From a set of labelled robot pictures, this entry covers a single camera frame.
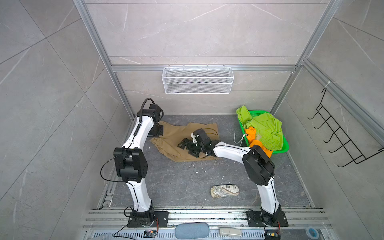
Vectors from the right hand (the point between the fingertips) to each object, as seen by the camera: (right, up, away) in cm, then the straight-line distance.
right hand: (181, 147), depth 91 cm
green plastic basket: (+66, +2, +2) cm, 66 cm away
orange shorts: (+44, +4, -1) cm, 44 cm away
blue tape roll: (+65, -38, -21) cm, 78 cm away
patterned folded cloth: (+24, -22, -11) cm, 35 cm away
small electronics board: (-14, -39, -20) cm, 46 cm away
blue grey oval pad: (+7, -36, -22) cm, 43 cm away
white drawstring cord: (+39, +3, +7) cm, 40 cm away
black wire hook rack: (+76, +3, -28) cm, 81 cm away
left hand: (-16, +9, -2) cm, 19 cm away
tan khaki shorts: (-9, +1, -2) cm, 9 cm away
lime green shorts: (+59, +11, +9) cm, 60 cm away
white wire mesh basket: (+10, +45, +10) cm, 47 cm away
